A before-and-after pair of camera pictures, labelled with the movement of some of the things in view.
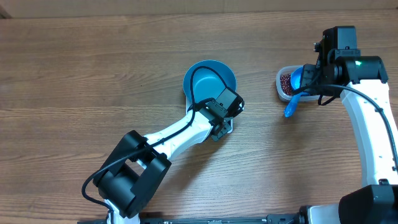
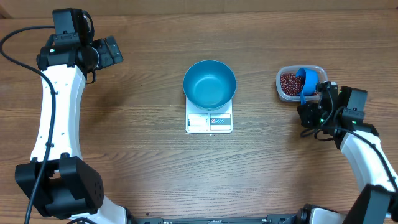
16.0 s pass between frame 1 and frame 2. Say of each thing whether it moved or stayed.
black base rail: stayed
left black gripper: moved
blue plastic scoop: moved
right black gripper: moved
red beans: stayed
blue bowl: stayed
